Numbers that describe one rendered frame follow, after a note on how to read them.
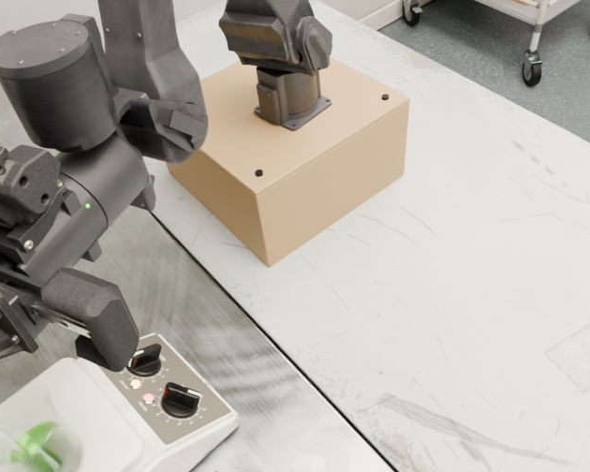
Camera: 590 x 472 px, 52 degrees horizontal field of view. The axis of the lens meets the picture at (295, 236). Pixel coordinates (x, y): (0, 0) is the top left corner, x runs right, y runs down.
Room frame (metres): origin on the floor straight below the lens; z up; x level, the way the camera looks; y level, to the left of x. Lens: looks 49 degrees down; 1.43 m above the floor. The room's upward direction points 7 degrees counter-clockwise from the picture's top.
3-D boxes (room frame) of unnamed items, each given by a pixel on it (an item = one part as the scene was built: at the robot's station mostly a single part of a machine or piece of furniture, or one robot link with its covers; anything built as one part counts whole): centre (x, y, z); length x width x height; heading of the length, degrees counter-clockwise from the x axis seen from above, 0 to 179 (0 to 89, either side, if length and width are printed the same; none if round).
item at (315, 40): (0.55, -0.01, 1.10); 0.09 x 0.07 x 0.06; 60
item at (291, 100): (0.55, -0.01, 1.04); 0.07 x 0.07 x 0.06; 42
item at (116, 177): (0.32, 0.13, 1.15); 0.07 x 0.06 x 0.09; 149
